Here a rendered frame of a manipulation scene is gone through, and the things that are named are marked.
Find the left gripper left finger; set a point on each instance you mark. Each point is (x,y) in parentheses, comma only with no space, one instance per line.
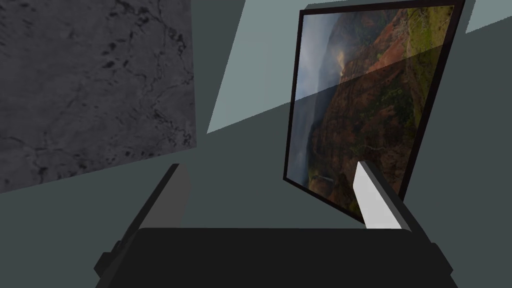
(164,204)

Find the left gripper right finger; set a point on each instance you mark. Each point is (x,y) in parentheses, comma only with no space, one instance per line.
(378,204)

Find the black framed landscape picture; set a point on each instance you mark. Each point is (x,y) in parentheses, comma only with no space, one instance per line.
(360,104)

